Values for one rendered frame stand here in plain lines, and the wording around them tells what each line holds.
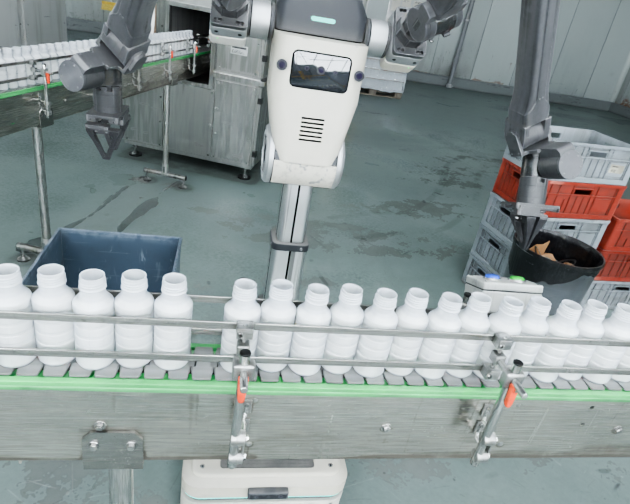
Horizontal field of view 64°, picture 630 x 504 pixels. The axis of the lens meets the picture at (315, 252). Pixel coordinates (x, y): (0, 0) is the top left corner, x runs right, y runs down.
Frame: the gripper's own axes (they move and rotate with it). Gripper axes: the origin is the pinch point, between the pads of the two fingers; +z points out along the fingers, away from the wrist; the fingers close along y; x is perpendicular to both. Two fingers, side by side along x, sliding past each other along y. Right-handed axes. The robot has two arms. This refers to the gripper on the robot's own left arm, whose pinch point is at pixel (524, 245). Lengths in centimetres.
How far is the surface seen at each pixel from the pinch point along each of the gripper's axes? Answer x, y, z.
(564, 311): -18.1, -2.0, 9.9
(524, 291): -3.6, -0.7, 9.3
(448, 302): -19.0, -25.4, 9.2
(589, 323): -17.4, 4.2, 12.1
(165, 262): 45, -78, 16
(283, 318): -18, -53, 13
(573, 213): 164, 138, -8
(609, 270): 186, 188, 26
